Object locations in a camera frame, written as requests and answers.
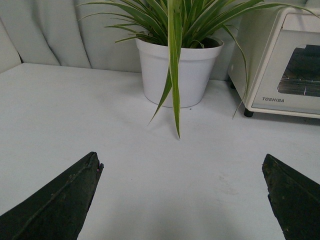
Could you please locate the white oven door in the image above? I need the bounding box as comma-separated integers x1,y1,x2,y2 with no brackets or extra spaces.
246,10,320,118

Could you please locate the metal oven rack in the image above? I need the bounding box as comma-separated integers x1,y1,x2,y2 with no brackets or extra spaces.
277,78,320,97

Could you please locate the white Toshiba toaster oven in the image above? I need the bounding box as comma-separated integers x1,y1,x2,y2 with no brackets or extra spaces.
228,7,320,116

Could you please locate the white plastic flower pot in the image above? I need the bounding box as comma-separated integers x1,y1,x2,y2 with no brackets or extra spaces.
135,37,224,108

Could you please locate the green striped spider plant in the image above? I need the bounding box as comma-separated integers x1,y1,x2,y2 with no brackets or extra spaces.
77,0,320,139

